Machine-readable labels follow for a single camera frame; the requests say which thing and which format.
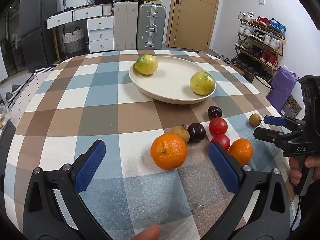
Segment small orange mandarin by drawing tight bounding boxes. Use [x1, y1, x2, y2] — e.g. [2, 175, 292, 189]
[227, 138, 253, 165]

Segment dark cherry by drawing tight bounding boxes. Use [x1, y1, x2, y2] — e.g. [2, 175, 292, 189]
[207, 106, 222, 120]
[187, 122, 206, 142]

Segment brown longan with stem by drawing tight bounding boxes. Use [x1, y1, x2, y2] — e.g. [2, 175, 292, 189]
[171, 124, 190, 144]

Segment large orange mandarin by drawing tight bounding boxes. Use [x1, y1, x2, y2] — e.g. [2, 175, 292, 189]
[150, 133, 188, 170]

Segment person's right hand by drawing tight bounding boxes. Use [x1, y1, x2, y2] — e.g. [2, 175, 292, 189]
[288, 155, 320, 186]

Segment person's left hand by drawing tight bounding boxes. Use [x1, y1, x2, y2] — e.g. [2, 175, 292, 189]
[132, 224, 161, 240]

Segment purple bag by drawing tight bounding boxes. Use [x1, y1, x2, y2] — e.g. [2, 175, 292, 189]
[266, 65, 299, 112]

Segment lower red cherry tomato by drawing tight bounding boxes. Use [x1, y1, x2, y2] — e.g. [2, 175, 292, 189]
[210, 134, 231, 152]

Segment red cherry tomato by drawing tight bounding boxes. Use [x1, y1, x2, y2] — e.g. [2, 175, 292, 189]
[210, 134, 231, 152]
[208, 118, 228, 136]

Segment upper red cherry tomato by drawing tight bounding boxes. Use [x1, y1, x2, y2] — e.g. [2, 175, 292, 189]
[208, 118, 228, 136]

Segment wooden shoe rack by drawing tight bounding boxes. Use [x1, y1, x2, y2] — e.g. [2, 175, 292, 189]
[232, 11, 286, 82]

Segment green-yellow passion fruit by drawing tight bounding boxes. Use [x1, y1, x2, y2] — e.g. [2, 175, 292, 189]
[189, 72, 215, 95]

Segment checkered tablecloth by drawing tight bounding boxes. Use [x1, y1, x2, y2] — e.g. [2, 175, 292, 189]
[4, 50, 289, 239]

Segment cream ceramic plate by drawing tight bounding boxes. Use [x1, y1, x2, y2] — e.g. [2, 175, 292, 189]
[129, 56, 216, 105]

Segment grey slippers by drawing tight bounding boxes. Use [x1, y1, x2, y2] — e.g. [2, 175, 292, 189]
[5, 85, 22, 103]

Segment wooden door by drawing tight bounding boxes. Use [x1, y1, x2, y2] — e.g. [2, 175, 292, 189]
[166, 0, 219, 51]

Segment yellow passion fruit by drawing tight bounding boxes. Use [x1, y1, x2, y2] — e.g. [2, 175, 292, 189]
[134, 54, 158, 75]

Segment woven laundry basket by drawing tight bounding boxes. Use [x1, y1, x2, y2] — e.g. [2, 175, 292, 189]
[62, 27, 86, 54]

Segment silver aluminium suitcase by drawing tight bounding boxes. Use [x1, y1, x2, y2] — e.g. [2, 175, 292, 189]
[137, 4, 167, 50]

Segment beige suitcase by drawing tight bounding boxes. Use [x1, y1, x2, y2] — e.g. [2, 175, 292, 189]
[114, 2, 138, 51]

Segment white drawer cabinet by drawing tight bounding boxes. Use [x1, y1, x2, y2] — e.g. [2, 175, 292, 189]
[46, 4, 114, 53]

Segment black refrigerator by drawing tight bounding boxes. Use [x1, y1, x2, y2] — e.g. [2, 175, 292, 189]
[19, 0, 57, 72]

